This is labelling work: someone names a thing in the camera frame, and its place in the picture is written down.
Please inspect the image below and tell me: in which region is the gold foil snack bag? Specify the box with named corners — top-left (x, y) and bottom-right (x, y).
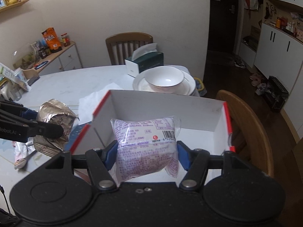
top-left (33, 99), bottom-right (78, 157)

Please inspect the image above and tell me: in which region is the purple printed snack packet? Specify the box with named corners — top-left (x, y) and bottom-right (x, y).
top-left (111, 116), bottom-right (181, 185)

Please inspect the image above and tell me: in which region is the red white cardboard box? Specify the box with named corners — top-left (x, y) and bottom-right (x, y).
top-left (69, 89), bottom-right (236, 185)

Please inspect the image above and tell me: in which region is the white paper sheet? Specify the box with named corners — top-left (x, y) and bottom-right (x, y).
top-left (78, 83), bottom-right (123, 125)

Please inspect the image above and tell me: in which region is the green white long package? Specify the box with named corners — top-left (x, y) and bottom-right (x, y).
top-left (1, 64), bottom-right (31, 92)

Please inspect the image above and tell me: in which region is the glass dome terrarium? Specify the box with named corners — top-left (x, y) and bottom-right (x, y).
top-left (12, 44), bottom-right (40, 70)

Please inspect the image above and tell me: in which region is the wooden chair near right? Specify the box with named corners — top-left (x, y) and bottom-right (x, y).
top-left (216, 90), bottom-right (274, 177)

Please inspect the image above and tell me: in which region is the wooden chair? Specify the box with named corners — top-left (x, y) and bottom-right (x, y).
top-left (105, 32), bottom-right (153, 66)
top-left (216, 90), bottom-right (274, 177)

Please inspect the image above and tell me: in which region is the white drawer sideboard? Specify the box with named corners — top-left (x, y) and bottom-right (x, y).
top-left (23, 40), bottom-right (83, 79)

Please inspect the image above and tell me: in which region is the white gold-rimmed plate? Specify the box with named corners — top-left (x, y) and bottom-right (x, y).
top-left (133, 66), bottom-right (196, 96)

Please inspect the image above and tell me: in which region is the white ceramic bowl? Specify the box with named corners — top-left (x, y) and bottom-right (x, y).
top-left (145, 66), bottom-right (184, 93)

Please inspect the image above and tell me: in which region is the orange snack bag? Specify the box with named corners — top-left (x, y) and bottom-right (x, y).
top-left (42, 27), bottom-right (62, 53)

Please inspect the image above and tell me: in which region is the red lidded jar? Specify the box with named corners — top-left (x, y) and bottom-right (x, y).
top-left (61, 33), bottom-right (70, 47)

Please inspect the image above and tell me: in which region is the wooden chair far side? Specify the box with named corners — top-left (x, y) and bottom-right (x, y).
top-left (105, 32), bottom-right (153, 66)

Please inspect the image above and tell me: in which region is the green white tissue box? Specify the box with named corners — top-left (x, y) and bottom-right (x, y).
top-left (124, 43), bottom-right (164, 77)

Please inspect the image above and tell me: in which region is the wooden wall shelf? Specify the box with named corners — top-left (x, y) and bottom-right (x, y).
top-left (0, 0), bottom-right (30, 13)

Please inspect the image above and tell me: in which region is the white wall cabinet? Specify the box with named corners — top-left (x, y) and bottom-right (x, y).
top-left (254, 0), bottom-right (302, 92)

